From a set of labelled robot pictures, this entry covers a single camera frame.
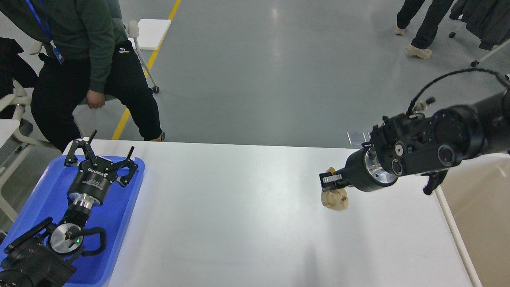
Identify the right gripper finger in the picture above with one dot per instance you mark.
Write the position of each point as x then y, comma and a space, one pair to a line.
332, 180

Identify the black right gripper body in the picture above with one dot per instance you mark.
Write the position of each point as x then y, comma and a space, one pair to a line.
364, 172

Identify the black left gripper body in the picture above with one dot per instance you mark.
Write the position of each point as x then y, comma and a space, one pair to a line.
92, 181

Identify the beige paper ball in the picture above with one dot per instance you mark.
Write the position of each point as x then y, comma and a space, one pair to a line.
337, 200

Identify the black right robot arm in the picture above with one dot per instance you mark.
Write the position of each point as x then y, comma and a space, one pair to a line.
411, 143

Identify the left metal floor plate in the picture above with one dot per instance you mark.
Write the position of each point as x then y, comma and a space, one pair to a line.
357, 138

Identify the blue plastic tray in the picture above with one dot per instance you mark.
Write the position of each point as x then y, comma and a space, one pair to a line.
71, 215

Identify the white chair at left edge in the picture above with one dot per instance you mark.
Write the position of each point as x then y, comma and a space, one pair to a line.
16, 76

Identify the seated person green sweater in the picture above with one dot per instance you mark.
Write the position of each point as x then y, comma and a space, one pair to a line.
88, 56

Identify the beige plastic bin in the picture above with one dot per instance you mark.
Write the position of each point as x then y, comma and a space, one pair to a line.
475, 198

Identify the walking person dark trousers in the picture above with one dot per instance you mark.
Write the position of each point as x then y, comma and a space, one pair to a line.
419, 47

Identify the chair with dark coat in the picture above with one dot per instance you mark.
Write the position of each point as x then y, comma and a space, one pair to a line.
489, 20

